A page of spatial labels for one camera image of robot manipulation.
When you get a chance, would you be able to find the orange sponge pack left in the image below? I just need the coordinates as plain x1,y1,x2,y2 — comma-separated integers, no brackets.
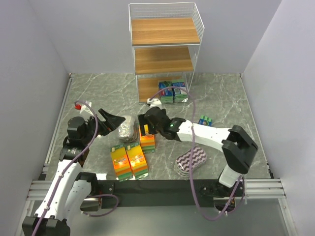
110,144,133,181

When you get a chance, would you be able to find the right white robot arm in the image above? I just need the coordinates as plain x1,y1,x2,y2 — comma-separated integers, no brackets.
138,107,258,188

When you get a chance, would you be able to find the purple wavy sponge pack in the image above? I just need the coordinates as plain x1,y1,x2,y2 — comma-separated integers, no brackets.
174,146,207,178

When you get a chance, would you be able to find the green sponge pack right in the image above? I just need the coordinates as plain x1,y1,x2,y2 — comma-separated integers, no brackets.
198,116,212,126

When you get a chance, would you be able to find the black front base bar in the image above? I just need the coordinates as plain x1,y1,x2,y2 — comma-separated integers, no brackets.
98,179,233,207

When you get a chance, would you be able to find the orange sponge pack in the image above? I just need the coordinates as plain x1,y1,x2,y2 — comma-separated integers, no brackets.
139,124,156,154
125,142,148,179
110,144,133,181

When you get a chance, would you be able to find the silver mesh scrubber pack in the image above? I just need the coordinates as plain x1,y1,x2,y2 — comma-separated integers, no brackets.
118,115,138,143

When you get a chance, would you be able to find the orange sponge pack right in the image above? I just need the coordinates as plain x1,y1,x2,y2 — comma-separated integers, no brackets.
125,142,148,179

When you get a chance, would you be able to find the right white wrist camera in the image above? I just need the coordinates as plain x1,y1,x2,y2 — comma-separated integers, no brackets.
147,98,162,109

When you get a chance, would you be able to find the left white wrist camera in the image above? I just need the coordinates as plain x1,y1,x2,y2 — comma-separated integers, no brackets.
74,103,93,120

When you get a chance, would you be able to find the orange sponge pack upper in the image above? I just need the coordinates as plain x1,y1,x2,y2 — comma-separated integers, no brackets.
139,124,156,154

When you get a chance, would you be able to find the aluminium frame rail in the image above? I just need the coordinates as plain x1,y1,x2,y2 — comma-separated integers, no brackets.
27,72,296,236

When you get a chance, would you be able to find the blue green sponge pack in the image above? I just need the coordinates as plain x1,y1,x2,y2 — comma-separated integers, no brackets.
172,79,188,103
158,81,174,104

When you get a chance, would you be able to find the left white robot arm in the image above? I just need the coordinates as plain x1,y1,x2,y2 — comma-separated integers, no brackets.
22,109,125,236

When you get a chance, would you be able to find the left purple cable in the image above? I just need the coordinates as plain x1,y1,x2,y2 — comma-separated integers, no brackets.
31,100,120,236

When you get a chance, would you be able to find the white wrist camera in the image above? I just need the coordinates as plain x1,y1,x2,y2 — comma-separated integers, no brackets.
147,98,162,109
74,103,93,120

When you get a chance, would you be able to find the white wire wooden shelf rack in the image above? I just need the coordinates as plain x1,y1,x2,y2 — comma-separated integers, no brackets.
128,2,205,103

